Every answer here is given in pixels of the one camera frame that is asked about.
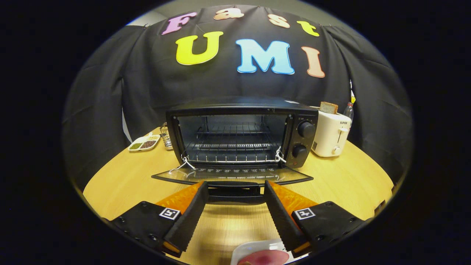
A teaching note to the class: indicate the clear plastic bottle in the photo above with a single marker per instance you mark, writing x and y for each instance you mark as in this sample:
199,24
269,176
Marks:
348,112

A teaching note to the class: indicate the white pop-up toaster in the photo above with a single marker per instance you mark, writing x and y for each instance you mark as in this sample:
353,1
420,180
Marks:
329,136

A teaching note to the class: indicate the black backdrop cloth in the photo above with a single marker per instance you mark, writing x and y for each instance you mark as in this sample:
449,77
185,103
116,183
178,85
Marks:
110,92

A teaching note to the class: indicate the brown bread slice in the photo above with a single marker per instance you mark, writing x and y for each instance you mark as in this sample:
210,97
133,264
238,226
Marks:
328,108

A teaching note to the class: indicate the black toaster oven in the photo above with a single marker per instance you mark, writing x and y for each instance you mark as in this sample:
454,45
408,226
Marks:
243,106

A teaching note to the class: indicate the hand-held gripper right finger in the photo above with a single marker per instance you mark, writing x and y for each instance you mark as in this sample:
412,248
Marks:
281,221

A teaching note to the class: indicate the white square food plate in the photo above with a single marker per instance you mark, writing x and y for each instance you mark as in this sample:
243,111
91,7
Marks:
246,248

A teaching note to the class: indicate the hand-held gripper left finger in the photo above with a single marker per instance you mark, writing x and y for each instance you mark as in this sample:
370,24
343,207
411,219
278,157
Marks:
191,221

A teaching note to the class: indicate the pink ham slice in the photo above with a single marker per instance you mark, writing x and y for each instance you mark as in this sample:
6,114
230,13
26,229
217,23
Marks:
265,257

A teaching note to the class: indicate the white divided spice dish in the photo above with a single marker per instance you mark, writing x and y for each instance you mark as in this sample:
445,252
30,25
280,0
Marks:
147,143

